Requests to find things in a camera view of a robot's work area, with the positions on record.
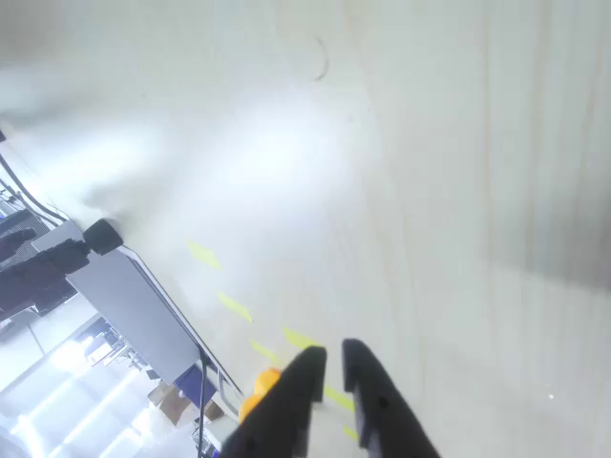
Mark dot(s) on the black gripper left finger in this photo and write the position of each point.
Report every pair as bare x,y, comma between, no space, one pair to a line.
281,410

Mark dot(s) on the brown cardboard box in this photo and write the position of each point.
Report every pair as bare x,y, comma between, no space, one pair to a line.
169,403

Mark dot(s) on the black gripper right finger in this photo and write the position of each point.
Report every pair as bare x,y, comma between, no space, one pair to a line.
386,420

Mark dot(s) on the orange toy object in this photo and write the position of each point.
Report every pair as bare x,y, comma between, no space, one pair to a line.
261,381

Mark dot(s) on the short yellow tape mark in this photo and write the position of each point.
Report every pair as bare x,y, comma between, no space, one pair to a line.
203,253

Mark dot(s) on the grey flat panel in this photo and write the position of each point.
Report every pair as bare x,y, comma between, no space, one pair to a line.
129,310

